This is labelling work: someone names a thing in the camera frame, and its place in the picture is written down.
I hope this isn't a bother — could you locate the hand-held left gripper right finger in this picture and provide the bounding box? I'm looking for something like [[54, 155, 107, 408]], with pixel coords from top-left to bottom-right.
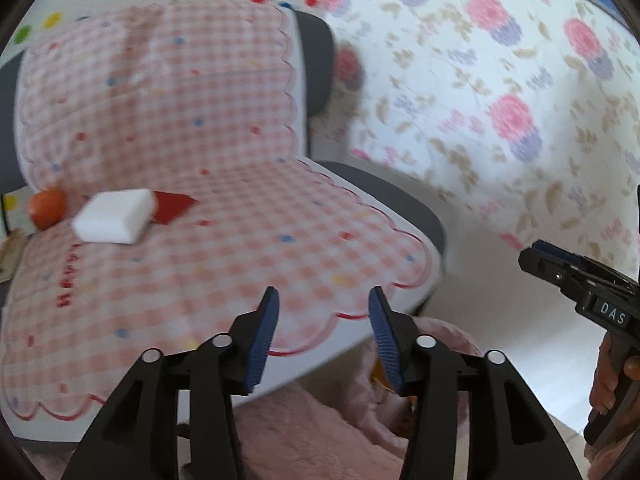
[[367, 285, 583, 480]]

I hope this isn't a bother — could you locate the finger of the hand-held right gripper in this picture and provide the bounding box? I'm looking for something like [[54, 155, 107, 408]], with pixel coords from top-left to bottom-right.
[[517, 247, 590, 307], [530, 240, 618, 281]]

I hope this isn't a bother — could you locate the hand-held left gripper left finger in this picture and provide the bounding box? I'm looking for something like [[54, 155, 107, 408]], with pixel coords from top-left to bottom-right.
[[60, 286, 281, 480]]

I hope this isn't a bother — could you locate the person's right forearm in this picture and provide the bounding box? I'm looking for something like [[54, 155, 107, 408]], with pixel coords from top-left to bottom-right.
[[584, 437, 628, 480]]

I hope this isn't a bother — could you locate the person's right hand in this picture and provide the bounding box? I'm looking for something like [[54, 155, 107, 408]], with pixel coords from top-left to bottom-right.
[[589, 332, 640, 413]]

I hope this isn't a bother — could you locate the pink fluffy fabric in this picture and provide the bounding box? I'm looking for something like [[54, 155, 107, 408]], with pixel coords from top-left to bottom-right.
[[175, 385, 411, 480]]

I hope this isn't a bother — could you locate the pink checkered cloth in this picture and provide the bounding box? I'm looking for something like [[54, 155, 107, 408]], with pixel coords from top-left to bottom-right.
[[0, 0, 443, 443]]

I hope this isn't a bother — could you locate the red paper piece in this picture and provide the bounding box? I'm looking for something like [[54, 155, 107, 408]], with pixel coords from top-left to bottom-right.
[[150, 190, 198, 224]]

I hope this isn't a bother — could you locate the white foam block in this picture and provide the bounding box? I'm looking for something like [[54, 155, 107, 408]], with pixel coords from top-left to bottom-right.
[[72, 189, 157, 245]]

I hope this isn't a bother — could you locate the orange fruit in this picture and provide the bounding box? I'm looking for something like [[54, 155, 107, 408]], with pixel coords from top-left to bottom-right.
[[28, 187, 67, 231]]

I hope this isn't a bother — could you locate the grey office chair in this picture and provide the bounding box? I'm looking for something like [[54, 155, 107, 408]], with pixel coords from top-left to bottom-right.
[[0, 7, 447, 461]]

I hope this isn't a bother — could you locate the floral wall sheet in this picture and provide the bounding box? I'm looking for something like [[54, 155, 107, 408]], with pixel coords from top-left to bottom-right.
[[300, 0, 640, 281]]

